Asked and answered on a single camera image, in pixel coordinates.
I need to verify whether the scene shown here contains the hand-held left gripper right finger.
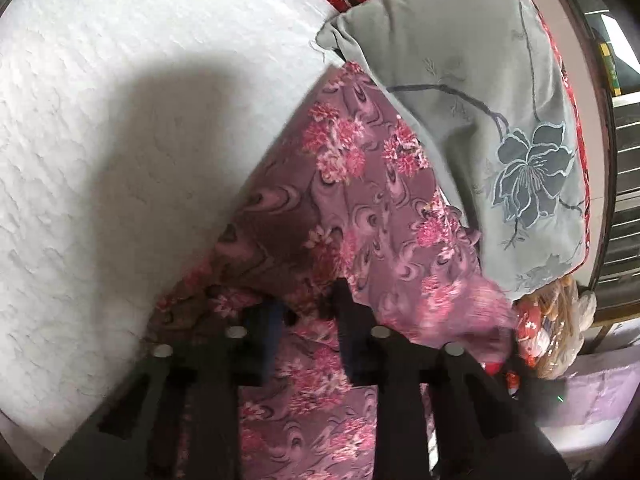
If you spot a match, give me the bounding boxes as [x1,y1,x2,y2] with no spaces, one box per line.
[325,278,572,480]

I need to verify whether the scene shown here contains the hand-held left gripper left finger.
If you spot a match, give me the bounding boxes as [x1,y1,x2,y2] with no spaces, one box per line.
[45,296,301,480]

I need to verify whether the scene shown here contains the purple floral garment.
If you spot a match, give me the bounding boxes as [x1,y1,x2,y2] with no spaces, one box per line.
[150,60,521,480]

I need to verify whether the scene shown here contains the plastic bag of plush toys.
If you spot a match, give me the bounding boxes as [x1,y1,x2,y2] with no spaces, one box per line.
[515,277,599,382]

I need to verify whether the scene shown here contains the lilac cloth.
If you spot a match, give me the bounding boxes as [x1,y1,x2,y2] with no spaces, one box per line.
[542,324,637,461]

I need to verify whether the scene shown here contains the white textured bedspread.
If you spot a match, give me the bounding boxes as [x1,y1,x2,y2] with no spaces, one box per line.
[0,0,346,476]

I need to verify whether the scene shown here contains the grey flower-embroidered pillow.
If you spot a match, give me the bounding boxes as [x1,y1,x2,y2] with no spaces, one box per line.
[315,0,589,304]

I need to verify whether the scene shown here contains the window grille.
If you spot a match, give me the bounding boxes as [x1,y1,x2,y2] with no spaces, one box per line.
[555,0,640,323]

